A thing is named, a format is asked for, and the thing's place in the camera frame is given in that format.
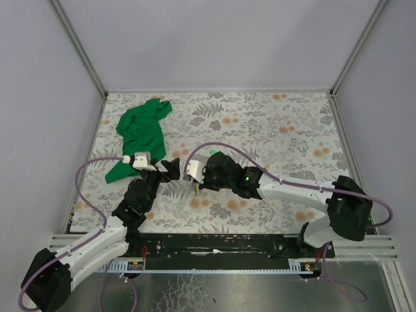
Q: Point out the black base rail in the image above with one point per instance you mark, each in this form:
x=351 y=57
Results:
x=220 y=253

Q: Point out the aluminium frame rail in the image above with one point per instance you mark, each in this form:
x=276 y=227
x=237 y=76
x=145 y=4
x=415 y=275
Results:
x=375 y=247

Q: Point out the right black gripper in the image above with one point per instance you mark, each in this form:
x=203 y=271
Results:
x=206 y=179

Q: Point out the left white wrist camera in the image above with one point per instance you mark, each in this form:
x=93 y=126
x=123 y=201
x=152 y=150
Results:
x=142 y=161

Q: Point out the floral table mat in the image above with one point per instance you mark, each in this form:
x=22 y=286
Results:
x=289 y=134

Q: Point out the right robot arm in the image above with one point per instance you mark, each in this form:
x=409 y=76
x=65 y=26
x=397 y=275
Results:
x=345 y=206

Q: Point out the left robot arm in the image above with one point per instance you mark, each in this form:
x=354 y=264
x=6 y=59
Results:
x=53 y=275

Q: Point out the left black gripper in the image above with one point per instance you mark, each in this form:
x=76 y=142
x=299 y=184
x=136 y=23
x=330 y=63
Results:
x=159 y=172

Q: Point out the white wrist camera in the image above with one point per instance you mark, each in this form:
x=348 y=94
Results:
x=142 y=161
x=194 y=171

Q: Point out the green cloth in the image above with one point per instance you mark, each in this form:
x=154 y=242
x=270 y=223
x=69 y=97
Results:
x=140 y=129

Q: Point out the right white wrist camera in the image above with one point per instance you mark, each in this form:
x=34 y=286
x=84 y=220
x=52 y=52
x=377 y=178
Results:
x=194 y=171

